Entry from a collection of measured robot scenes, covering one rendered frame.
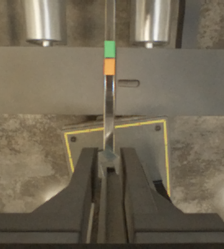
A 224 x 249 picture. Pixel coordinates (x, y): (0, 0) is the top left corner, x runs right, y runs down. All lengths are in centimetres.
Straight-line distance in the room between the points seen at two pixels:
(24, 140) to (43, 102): 141
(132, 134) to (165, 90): 92
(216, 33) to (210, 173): 114
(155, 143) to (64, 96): 100
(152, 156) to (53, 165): 87
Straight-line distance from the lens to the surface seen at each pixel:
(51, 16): 55
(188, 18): 70
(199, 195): 195
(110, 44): 24
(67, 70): 25
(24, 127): 163
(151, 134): 118
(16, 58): 27
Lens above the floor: 141
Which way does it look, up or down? 75 degrees down
